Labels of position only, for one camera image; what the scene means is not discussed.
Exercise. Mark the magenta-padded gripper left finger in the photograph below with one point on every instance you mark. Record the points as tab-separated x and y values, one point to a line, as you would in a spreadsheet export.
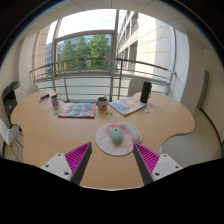
60	165

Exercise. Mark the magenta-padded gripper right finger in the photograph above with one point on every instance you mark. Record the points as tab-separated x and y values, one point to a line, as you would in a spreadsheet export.
163	165

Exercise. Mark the mint green computer mouse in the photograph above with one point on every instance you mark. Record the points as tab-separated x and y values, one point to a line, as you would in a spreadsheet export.
116	136

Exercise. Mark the round white pink mouse pad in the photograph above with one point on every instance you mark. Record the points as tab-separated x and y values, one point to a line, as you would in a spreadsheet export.
105	143

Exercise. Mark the red and dark magazine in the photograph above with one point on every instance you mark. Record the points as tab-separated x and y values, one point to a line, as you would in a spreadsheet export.
77	110

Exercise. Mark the white chair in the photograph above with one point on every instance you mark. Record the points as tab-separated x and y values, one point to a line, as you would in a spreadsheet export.
135	87
8	133
32	90

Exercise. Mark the light blue magazine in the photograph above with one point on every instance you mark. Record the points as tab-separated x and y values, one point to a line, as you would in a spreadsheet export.
127	106

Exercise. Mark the white mug with plant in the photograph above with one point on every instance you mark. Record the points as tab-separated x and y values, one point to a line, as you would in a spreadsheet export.
102	105

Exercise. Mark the black cylinder speaker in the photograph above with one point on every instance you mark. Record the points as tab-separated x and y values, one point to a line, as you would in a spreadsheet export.
146	92

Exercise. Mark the black printer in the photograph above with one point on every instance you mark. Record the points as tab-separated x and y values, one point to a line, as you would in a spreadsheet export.
10	100

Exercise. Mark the grey door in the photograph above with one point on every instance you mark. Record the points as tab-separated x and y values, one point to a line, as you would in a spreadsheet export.
203	90

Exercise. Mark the metal balcony railing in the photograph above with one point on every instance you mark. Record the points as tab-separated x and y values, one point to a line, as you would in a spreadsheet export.
86	61

